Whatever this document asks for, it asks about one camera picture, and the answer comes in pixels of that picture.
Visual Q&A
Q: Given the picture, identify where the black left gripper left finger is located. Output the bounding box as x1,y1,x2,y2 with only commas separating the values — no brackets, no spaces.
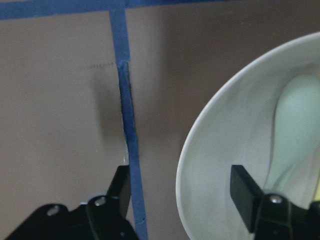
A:
7,165,138,240

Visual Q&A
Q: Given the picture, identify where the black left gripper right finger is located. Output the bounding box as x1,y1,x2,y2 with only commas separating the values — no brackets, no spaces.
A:
230,165,320,240

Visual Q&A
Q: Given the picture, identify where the yellow plastic fork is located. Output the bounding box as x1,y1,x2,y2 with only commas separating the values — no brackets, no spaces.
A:
313,176,320,201

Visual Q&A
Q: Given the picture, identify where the light green plastic spoon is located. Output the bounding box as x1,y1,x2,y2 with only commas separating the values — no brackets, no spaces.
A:
264,74,320,192

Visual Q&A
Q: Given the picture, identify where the white round plate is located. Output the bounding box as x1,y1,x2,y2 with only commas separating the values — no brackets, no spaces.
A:
175,33,320,240

